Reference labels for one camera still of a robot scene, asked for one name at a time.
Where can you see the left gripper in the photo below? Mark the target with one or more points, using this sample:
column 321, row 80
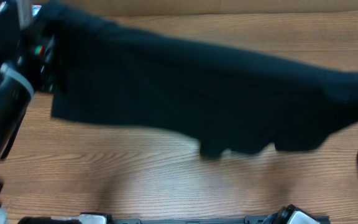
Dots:
column 35, row 48

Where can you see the black t-shirt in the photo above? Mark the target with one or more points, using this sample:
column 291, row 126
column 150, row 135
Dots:
column 226, row 98

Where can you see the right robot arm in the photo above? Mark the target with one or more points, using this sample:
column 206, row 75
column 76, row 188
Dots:
column 290, row 215

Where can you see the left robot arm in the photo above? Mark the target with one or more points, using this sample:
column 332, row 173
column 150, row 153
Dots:
column 15, row 90

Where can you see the light blue printed t-shirt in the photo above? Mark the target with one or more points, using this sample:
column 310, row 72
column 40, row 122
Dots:
column 36, row 9

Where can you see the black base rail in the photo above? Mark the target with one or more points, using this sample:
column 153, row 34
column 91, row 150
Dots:
column 93, row 218

